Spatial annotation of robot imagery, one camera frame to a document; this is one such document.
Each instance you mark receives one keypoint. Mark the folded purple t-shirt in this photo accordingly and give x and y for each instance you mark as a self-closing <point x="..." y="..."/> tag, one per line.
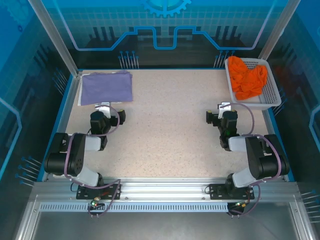
<point x="107" y="87"/>

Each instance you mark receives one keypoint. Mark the right power connector with LED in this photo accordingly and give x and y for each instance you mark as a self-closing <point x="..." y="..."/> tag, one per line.
<point x="241" y="204"/>

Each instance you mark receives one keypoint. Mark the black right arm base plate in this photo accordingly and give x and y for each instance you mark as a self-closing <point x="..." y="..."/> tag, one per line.
<point x="215" y="191"/>

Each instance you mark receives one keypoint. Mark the power connector with led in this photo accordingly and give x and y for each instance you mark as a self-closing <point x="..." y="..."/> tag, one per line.
<point x="96" y="201"/>
<point x="241" y="204"/>

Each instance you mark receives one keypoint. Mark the left power connector with LED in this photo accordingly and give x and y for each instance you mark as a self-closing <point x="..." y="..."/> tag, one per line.
<point x="96" y="201"/>

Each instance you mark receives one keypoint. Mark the aluminium right frame post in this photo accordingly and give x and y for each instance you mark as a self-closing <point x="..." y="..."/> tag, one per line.
<point x="277" y="30"/>

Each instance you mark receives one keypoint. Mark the grey metal lower tray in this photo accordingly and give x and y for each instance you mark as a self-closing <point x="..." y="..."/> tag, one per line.
<point x="160" y="225"/>

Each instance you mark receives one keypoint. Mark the aluminium frame post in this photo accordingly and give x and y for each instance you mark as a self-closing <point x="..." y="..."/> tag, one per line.
<point x="55" y="37"/>
<point x="277" y="30"/>

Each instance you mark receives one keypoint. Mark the aluminium front rail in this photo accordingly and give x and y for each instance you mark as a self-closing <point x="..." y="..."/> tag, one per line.
<point x="162" y="187"/>

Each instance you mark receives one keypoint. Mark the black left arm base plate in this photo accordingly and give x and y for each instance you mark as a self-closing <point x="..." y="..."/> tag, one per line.
<point x="85" y="192"/>

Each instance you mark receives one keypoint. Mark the aluminium left frame post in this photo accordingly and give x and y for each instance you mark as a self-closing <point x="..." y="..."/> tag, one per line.
<point x="55" y="37"/>

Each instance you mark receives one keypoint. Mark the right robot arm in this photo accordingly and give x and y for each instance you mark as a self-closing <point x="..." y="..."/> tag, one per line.
<point x="252" y="155"/>

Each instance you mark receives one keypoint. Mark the orange t-shirt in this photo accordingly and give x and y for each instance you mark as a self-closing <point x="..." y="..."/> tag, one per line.
<point x="246" y="80"/>

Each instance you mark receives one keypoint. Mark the white perforated plastic basket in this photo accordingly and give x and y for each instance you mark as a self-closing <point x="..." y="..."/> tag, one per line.
<point x="271" y="90"/>

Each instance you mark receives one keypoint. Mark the aluminium left side rail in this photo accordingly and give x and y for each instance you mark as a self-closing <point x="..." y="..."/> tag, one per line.
<point x="67" y="107"/>

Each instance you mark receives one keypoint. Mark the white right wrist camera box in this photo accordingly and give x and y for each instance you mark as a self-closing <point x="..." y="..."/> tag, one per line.
<point x="221" y="111"/>

